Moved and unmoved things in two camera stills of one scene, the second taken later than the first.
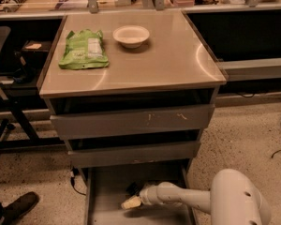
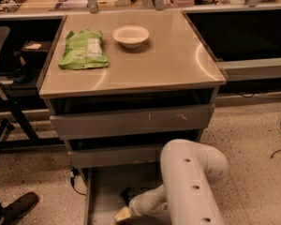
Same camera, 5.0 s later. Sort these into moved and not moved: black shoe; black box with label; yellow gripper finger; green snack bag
Moved: yellow gripper finger
Not moved: green snack bag; black box with label; black shoe
